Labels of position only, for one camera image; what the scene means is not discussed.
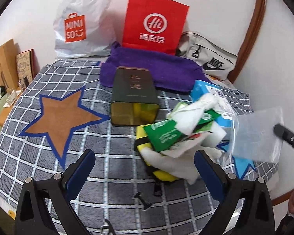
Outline clear plastic zip bag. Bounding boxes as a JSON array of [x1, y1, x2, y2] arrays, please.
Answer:
[[227, 106, 284, 163]]

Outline white sponge block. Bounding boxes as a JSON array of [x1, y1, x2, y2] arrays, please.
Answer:
[[202, 121, 227, 147]]

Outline white cloth glove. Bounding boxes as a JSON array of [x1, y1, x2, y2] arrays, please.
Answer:
[[141, 145, 222, 185]]

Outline white cloth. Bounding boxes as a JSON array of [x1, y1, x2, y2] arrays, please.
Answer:
[[170, 93, 219, 136]]

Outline green tissue pack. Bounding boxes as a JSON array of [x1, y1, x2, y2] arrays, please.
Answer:
[[143, 109, 221, 152]]

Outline yellow black pouch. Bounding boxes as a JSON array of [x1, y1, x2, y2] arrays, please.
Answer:
[[134, 125, 179, 183]]

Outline blue cardboard box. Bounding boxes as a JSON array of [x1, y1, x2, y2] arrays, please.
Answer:
[[190, 80, 235, 128]]

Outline grey Nike bag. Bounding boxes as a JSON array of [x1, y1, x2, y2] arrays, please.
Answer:
[[177, 31, 237, 81]]

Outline grey checked star tablecloth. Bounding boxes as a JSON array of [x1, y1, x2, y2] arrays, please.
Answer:
[[0, 58, 280, 235]]

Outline purple towel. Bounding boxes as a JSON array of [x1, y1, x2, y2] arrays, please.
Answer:
[[100, 42, 211, 93]]

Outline brown cardboard boxes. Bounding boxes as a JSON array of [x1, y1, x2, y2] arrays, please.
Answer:
[[0, 39, 18, 89]]

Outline dark green tin box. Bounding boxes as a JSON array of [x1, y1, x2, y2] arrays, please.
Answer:
[[110, 66, 160, 126]]

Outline red paper shopping bag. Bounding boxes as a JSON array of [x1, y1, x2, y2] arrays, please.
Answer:
[[122, 0, 189, 55]]

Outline white Miniso plastic bag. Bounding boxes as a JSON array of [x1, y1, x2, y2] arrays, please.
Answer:
[[54, 0, 116, 59]]

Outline brown wooden frame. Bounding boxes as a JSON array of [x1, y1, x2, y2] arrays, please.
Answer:
[[228, 0, 267, 83]]

